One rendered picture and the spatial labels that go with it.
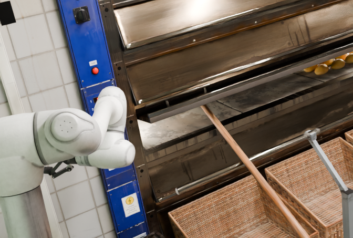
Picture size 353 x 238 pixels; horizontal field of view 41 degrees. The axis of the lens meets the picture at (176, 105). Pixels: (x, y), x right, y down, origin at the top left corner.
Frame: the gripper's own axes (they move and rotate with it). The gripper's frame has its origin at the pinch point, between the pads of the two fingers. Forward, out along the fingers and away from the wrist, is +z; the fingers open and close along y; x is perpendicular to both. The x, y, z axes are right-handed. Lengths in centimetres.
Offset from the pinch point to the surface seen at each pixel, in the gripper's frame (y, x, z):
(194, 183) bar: 29, 27, -52
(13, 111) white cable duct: -12.8, 12.0, 13.1
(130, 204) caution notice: 48, 38, -15
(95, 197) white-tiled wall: 39.0, 29.5, -2.2
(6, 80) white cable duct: -25.7, 12.6, 12.6
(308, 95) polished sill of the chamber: 30, 122, -93
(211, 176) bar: 29, 33, -58
